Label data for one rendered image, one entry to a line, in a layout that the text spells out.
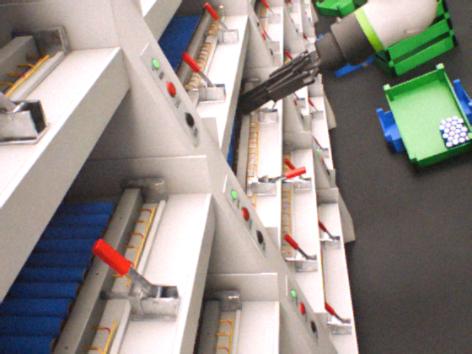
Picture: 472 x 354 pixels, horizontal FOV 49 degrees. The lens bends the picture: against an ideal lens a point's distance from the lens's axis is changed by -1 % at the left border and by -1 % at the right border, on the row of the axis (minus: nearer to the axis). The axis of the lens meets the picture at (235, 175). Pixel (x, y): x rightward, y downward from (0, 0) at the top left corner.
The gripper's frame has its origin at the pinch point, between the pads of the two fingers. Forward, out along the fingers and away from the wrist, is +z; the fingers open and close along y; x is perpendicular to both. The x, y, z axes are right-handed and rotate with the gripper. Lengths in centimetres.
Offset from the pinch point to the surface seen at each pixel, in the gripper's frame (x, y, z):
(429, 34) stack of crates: -57, 115, -42
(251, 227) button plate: 2.2, -47.7, -3.8
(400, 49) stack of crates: -56, 112, -29
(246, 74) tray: -0.1, 17.6, 3.6
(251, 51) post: 4.0, 17.9, -0.6
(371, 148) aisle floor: -63, 63, -5
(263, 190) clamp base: -5.1, -27.8, 0.0
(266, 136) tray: -5.9, -7.1, 0.6
